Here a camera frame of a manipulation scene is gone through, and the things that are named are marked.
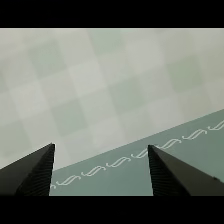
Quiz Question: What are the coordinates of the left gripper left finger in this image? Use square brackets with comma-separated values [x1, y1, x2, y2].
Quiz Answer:
[0, 142, 56, 197]

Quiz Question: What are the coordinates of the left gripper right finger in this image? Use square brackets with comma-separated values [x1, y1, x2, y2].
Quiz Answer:
[147, 144, 224, 197]

